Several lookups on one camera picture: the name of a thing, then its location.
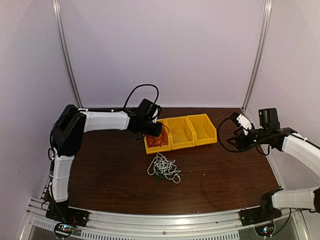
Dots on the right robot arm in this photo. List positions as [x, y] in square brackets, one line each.
[285, 140]

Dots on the right circuit board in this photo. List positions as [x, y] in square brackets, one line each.
[265, 231]

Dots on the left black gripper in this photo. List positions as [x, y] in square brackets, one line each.
[156, 132]

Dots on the yellow three-compartment bin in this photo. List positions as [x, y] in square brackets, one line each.
[182, 132]

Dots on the left aluminium frame post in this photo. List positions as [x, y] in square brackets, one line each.
[65, 53]

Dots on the aluminium front rail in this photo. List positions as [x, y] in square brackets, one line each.
[225, 225]

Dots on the aluminium frame post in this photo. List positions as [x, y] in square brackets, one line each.
[65, 53]
[264, 31]

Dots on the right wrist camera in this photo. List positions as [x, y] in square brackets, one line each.
[241, 121]

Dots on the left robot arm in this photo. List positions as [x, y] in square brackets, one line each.
[66, 137]

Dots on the right aluminium frame post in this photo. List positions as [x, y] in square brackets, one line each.
[264, 31]

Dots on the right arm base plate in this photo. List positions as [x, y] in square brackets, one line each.
[257, 215]

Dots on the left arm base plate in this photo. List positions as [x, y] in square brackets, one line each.
[74, 217]

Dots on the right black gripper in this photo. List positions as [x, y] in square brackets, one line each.
[241, 140]

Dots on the circuit board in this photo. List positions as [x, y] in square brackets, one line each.
[63, 230]
[265, 231]

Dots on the left circuit board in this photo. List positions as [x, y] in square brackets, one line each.
[63, 230]

